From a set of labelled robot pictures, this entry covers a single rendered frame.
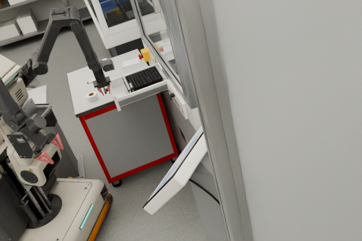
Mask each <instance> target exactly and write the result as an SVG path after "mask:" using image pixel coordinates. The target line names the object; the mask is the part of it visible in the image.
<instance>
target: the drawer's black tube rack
mask: <svg viewBox="0 0 362 241"><path fill-rule="evenodd" d="M125 78H126V80H127V82H128V84H129V83H131V85H132V88H131V87H130V88H131V92H135V91H137V90H140V89H143V88H145V87H148V86H151V85H153V84H156V83H159V82H162V81H163V80H162V79H163V77H162V76H161V74H160V73H159V71H158V70H157V68H156V67H155V66H153V67H150V68H148V69H145V70H142V71H140V72H137V73H134V74H131V75H128V76H125ZM129 86H130V85H129ZM132 90H134V91H132Z"/></svg>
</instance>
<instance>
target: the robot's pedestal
mask: <svg viewBox="0 0 362 241"><path fill-rule="evenodd" d="M27 92H28V95H29V98H32V99H33V101H34V103H35V104H45V103H48V87H47V85H45V86H42V87H39V88H36V89H32V90H29V91H27ZM29 98H28V99H27V101H28V100H29ZM27 101H26V102H27ZM26 102H25V103H26ZM25 103H24V104H25ZM42 129H43V130H44V131H45V133H46V135H48V134H49V133H51V132H52V133H53V134H55V133H56V132H57V133H58V134H59V137H60V140H61V143H62V145H63V147H64V149H63V150H62V149H60V148H59V150H60V153H61V156H62V157H61V160H60V161H59V163H58V165H57V166H56V168H55V172H54V173H55V175H56V177H57V178H63V179H67V178H68V177H72V178H74V179H86V175H85V166H84V160H83V155H82V156H79V157H77V158H76V157H75V155H74V153H73V151H72V149H71V147H70V145H69V143H68V142H67V140H66V138H65V136H64V134H63V132H62V130H61V128H60V126H59V124H58V122H57V123H56V126H55V127H44V128H42Z"/></svg>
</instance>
